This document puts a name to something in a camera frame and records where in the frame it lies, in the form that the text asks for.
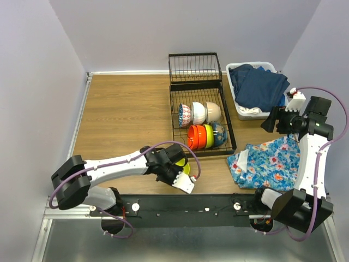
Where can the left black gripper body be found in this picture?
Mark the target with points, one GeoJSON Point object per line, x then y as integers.
{"type": "Point", "coordinates": [167, 176]}

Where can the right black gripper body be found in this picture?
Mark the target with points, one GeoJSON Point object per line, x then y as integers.
{"type": "Point", "coordinates": [288, 120]}

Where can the yellow green nested bowl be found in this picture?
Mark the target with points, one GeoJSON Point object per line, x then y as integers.
{"type": "Point", "coordinates": [185, 165]}

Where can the orange bowl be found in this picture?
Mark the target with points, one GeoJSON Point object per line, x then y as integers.
{"type": "Point", "coordinates": [202, 136]}
{"type": "Point", "coordinates": [192, 137]}

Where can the dark floral bowl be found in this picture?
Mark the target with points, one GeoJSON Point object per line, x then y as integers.
{"type": "Point", "coordinates": [219, 134]}

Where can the blue patterned bowl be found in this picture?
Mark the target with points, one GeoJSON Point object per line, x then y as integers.
{"type": "Point", "coordinates": [184, 115]}

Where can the white bowl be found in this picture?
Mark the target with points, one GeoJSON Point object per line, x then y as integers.
{"type": "Point", "coordinates": [198, 113]}
{"type": "Point", "coordinates": [213, 112]}

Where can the lime green bowl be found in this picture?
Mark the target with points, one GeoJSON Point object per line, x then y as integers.
{"type": "Point", "coordinates": [209, 135]}

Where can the black wire dish rack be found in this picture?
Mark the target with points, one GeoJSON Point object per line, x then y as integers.
{"type": "Point", "coordinates": [197, 77]}

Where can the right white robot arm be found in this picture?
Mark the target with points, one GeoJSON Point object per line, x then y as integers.
{"type": "Point", "coordinates": [304, 207]}

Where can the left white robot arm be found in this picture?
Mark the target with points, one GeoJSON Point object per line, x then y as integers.
{"type": "Point", "coordinates": [76, 181]}

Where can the white plastic laundry basket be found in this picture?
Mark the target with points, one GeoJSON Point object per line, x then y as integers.
{"type": "Point", "coordinates": [258, 65]}

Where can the white cloth in basket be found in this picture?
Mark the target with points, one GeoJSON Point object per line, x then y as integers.
{"type": "Point", "coordinates": [249, 110]}

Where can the dark blue jeans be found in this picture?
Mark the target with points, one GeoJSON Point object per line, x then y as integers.
{"type": "Point", "coordinates": [256, 88]}

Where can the blue floral cloth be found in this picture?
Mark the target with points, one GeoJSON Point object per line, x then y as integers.
{"type": "Point", "coordinates": [271, 164]}

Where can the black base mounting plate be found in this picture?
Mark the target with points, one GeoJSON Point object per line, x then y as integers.
{"type": "Point", "coordinates": [164, 212]}

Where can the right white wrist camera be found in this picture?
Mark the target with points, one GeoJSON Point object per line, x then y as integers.
{"type": "Point", "coordinates": [296, 102]}

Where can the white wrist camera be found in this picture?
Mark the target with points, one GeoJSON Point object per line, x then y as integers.
{"type": "Point", "coordinates": [296, 102]}
{"type": "Point", "coordinates": [184, 182]}

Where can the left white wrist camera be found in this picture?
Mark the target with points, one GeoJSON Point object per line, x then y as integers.
{"type": "Point", "coordinates": [184, 182]}

